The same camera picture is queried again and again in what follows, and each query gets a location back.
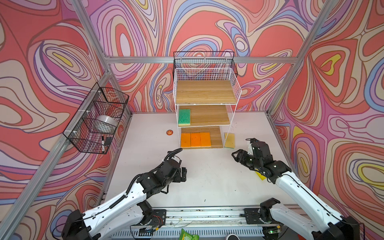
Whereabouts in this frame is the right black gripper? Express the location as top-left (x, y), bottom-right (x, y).
top-left (231, 148), bottom-right (262, 170)

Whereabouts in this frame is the pale yellow sponge orange underside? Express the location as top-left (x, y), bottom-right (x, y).
top-left (200, 132), bottom-right (212, 148)

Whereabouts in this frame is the green sponge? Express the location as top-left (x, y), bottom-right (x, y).
top-left (178, 109), bottom-right (191, 127)

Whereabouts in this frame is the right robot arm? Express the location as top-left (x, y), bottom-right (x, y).
top-left (232, 138), bottom-right (366, 240)

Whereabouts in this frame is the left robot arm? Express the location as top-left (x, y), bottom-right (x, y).
top-left (61, 159), bottom-right (187, 240)

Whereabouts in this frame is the yellow sponge right table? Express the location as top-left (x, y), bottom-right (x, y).
top-left (255, 171), bottom-right (267, 181)

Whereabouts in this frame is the green snack bag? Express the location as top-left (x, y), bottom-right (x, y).
top-left (179, 229), bottom-right (200, 240)

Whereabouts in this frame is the black marker in basket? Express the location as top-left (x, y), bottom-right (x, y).
top-left (101, 136), bottom-right (105, 154)

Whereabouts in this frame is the silver tape roll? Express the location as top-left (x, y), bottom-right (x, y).
top-left (96, 115), bottom-right (118, 127)

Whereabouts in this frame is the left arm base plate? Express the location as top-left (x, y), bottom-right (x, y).
top-left (139, 209), bottom-right (167, 228)

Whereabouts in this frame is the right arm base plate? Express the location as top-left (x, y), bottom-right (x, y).
top-left (240, 208), bottom-right (282, 225)

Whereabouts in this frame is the aluminium front rail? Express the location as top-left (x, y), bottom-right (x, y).
top-left (98, 205), bottom-right (328, 229)

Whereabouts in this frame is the white wire wooden shelf rack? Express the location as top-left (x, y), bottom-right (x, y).
top-left (173, 68), bottom-right (242, 149)

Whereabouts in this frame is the black wire basket on wall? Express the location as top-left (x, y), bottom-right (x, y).
top-left (63, 83), bottom-right (129, 155)

